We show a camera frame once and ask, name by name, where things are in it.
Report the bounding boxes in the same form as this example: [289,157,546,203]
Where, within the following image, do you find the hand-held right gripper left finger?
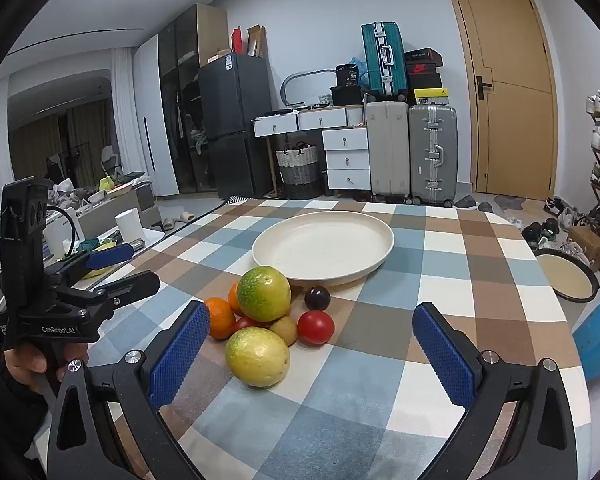
[46,300,212,480]

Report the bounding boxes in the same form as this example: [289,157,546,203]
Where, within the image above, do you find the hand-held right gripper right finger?
[411,301,576,480]

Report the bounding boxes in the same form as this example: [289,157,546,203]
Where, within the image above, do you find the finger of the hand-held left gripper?
[55,270,161,309]
[47,240,146,281]

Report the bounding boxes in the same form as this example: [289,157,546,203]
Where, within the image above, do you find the orange mandarin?
[228,281,246,317]
[203,297,237,340]

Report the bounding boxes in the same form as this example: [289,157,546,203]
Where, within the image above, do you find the yellow speckled round fruit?
[225,326,291,389]

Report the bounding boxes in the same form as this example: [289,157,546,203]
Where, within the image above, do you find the green speckled round fruit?
[236,265,292,323]

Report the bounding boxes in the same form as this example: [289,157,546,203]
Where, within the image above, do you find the brown longan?
[269,316,299,347]

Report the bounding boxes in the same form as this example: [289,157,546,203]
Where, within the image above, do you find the dark purple plum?
[304,285,332,311]

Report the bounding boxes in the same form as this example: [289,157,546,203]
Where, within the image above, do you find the cream round plate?
[251,211,396,287]

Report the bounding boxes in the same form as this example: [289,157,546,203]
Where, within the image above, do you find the person's left forearm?
[0,342,56,480]

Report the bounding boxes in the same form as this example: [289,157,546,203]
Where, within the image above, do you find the person's left hand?
[4,344,90,392]

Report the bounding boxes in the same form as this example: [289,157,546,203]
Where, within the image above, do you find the white paper towel roll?
[115,208,146,243]

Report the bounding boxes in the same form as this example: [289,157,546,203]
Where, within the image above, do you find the white office chair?
[101,145,123,176]

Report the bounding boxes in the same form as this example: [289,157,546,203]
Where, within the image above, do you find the black-rimmed round stool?
[534,248,600,303]

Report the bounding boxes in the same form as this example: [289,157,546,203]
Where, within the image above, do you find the white curtain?
[111,45,141,176]

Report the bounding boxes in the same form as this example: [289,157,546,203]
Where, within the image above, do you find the white wardrobe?
[134,35,178,198]

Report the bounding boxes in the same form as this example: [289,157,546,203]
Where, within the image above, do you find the blue plastic bin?
[571,291,600,381]

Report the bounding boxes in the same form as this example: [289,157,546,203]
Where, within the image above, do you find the pile of shoes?
[507,195,600,271]

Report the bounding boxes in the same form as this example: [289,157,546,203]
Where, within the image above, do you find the grey floor mat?
[494,194,526,212]

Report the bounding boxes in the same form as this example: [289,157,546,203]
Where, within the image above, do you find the dark grey fridge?
[198,52,273,201]

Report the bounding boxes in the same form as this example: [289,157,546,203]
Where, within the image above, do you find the brown cardboard box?
[567,226,600,266]

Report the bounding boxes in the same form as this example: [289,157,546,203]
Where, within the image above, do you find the dark glass door wardrobe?
[157,4,229,196]

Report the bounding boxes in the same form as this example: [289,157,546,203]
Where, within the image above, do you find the silver suitcase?
[408,105,458,207]

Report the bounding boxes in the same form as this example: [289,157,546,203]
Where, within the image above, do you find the woven laundry basket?
[275,142,323,200]

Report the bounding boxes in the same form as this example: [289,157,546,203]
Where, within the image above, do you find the beige suitcase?
[365,101,411,203]

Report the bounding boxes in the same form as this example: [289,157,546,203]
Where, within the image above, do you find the white drawer cabinet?
[323,127,372,192]

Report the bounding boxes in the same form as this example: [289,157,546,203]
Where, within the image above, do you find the white desk with drawers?
[251,105,366,138]

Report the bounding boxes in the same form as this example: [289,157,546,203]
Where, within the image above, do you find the open cardboard box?
[246,25,267,58]

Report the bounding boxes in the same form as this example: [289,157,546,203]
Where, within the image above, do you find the yellow black shoe box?
[413,89,450,107]

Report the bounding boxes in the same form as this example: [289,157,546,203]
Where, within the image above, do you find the plain black shoe box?
[409,75,443,92]

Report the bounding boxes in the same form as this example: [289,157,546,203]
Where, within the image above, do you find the black storage bin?
[329,85,368,107]

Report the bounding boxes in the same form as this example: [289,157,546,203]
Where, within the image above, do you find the black shoe box red sides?
[405,48,444,67]

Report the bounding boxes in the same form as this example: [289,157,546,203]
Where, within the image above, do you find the teal suitcase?
[361,21,409,101]

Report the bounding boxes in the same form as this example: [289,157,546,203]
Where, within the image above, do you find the wooden door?
[442,0,556,196]

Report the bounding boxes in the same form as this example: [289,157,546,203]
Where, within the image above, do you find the black cable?
[45,205,79,261]

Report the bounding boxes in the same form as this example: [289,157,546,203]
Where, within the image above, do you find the oval silver frame mirror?
[280,69,338,108]

